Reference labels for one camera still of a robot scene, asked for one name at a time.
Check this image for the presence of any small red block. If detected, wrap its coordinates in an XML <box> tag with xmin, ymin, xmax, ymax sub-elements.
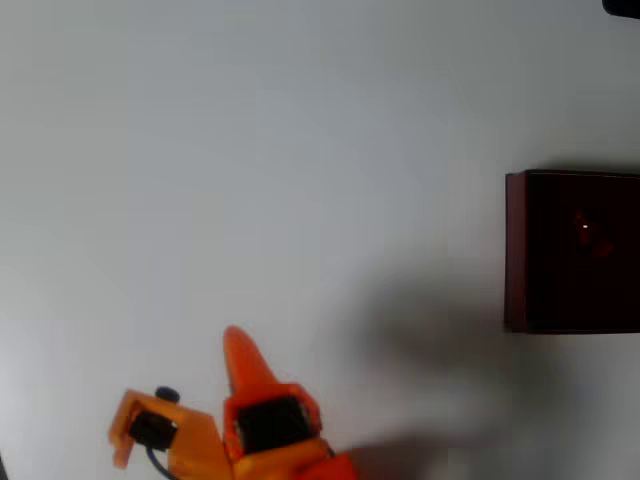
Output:
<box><xmin>573</xmin><ymin>209</ymin><xmax>616</xmax><ymax>259</ymax></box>

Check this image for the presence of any dark brown box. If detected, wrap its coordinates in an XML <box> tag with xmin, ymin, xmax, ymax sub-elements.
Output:
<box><xmin>503</xmin><ymin>168</ymin><xmax>640</xmax><ymax>335</ymax></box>

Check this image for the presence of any black object at picture corner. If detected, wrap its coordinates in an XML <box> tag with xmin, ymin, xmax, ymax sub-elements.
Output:
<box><xmin>602</xmin><ymin>0</ymin><xmax>640</xmax><ymax>20</ymax></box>

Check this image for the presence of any light orange camera mount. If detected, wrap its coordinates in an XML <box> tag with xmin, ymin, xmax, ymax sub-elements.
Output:
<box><xmin>107</xmin><ymin>385</ymin><xmax>232</xmax><ymax>480</ymax></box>

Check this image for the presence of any small black camera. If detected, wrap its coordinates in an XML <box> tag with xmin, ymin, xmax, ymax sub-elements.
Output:
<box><xmin>129</xmin><ymin>409</ymin><xmax>180</xmax><ymax>452</ymax></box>

